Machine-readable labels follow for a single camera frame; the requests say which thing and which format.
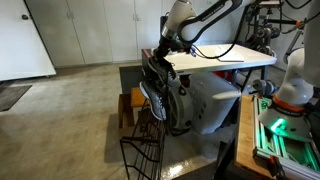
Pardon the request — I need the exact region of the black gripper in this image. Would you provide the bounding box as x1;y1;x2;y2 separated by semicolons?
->
153;36;184;66

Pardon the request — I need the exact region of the grey black running shoe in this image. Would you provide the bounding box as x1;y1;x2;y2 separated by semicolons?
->
138;80;168;122
146;54;183;88

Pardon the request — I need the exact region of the white folding table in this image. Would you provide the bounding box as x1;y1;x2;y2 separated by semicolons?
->
143;43;278;76

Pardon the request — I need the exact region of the white cabinet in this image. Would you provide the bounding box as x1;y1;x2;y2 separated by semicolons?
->
24;0;178;68

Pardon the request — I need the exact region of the white plastic bin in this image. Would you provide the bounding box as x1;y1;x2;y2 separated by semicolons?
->
189;71;243;135

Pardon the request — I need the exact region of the black stand machine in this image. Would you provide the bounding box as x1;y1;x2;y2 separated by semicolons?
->
244;0;301;56

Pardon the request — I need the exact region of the grey round motor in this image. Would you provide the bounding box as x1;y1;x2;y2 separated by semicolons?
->
251;78;278;98

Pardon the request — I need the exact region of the wooden bench top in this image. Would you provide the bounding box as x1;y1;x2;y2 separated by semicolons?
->
234;94;278;179

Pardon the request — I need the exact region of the white door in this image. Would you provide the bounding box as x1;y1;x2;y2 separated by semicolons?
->
0;0;57;82

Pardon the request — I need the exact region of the dark door mat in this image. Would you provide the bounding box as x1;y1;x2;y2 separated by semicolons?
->
0;84;33;113

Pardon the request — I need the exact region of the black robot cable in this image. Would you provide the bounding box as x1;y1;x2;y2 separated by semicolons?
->
192;0;254;61

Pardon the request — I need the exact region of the black wire shoe rack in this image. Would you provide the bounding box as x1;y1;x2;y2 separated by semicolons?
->
119;96;168;180

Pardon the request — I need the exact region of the aluminium base frame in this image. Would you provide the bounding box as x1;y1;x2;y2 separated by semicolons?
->
251;94;320;180

